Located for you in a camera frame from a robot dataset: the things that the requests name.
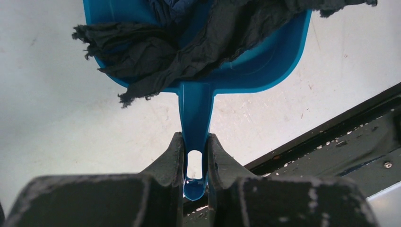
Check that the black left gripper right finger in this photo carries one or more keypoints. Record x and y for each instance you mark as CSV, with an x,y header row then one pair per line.
x,y
229,186

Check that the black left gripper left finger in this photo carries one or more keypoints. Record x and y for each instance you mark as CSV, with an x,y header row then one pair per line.
x,y
163,202

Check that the blue plastic dustpan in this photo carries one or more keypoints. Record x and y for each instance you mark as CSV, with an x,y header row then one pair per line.
x,y
253,71

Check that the black paper strip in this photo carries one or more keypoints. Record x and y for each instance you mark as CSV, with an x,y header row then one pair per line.
x,y
149,58

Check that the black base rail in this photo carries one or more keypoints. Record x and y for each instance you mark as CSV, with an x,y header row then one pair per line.
x,y
325,177

